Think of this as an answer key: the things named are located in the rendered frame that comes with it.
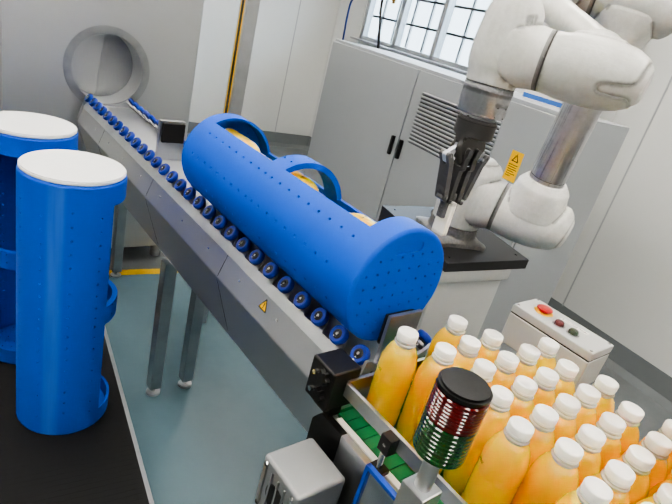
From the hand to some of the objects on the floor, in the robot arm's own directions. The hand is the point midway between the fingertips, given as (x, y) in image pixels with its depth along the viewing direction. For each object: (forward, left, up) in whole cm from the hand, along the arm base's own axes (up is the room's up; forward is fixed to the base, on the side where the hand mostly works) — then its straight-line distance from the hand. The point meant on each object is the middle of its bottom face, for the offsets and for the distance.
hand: (443, 217), depth 106 cm
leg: (+27, -92, -136) cm, 167 cm away
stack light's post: (+22, +57, -124) cm, 138 cm away
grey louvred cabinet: (-123, -206, -144) cm, 280 cm away
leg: (+58, -185, -144) cm, 242 cm away
